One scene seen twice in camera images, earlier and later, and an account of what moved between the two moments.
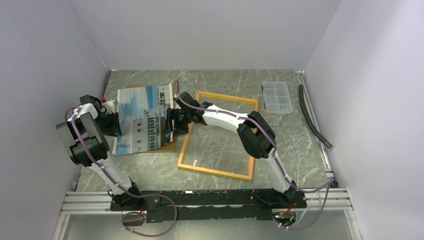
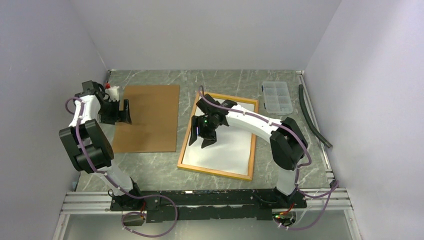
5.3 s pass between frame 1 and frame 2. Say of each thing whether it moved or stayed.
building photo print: moved
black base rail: stayed
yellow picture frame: stayed
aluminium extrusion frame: stayed
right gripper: moved
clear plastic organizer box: stayed
